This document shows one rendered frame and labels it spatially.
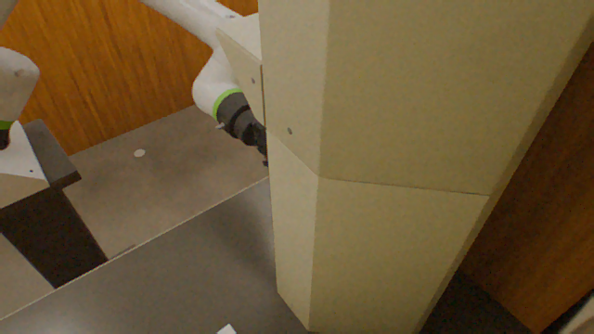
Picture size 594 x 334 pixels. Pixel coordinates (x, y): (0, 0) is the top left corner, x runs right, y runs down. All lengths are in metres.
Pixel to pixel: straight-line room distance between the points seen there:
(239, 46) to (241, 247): 0.58
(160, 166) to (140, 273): 1.63
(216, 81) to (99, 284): 0.53
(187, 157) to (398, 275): 2.09
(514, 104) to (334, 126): 0.17
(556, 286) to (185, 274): 0.75
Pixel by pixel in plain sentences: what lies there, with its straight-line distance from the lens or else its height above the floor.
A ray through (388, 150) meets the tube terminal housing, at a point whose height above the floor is 1.46.
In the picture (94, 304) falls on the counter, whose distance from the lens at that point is 1.00.
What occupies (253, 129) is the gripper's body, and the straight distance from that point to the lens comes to 0.83.
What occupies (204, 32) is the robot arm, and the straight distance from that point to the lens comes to 0.95.
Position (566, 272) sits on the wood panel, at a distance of 0.85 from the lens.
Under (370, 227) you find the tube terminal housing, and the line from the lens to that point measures 0.54.
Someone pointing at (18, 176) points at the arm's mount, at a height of 1.01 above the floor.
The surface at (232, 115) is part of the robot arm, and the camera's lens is 0.85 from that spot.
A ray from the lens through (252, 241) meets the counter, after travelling 0.98.
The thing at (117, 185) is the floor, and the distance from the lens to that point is 2.56.
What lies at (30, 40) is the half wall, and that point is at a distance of 2.50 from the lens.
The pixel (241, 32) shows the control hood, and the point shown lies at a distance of 0.54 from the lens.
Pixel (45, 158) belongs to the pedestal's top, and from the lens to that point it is 1.37.
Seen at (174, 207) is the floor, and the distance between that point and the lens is 2.33.
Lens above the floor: 1.76
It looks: 47 degrees down
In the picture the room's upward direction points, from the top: straight up
